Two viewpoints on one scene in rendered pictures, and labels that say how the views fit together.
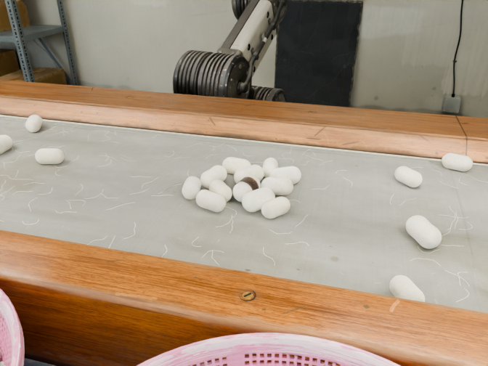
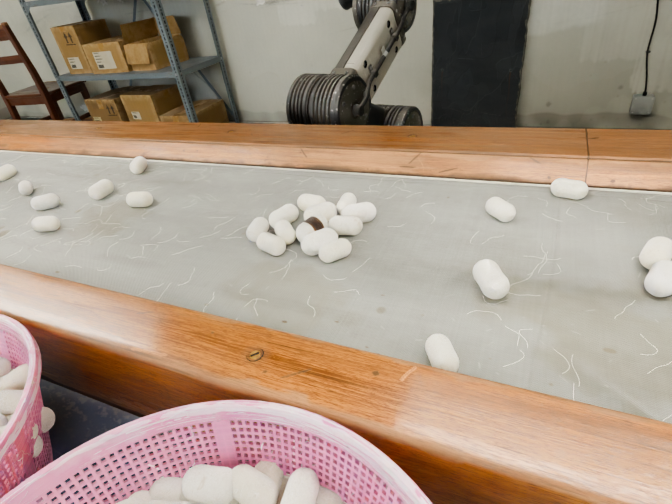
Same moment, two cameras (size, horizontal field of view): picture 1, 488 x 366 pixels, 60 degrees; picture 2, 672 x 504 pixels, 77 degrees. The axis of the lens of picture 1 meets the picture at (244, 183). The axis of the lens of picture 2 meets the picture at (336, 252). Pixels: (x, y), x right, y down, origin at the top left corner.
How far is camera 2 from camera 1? 0.12 m
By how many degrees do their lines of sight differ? 13
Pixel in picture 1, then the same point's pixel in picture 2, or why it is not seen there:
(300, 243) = (350, 291)
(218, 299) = (224, 358)
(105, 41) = (259, 67)
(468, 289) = (524, 351)
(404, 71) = (582, 70)
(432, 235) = (495, 284)
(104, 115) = (203, 153)
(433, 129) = (549, 148)
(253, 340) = (235, 408)
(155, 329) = (169, 384)
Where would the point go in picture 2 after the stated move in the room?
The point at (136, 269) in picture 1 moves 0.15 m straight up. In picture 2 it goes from (160, 322) to (65, 129)
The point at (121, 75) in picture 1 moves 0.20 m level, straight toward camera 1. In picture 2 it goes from (277, 101) to (277, 109)
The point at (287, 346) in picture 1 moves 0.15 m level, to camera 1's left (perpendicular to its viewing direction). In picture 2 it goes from (271, 415) to (49, 401)
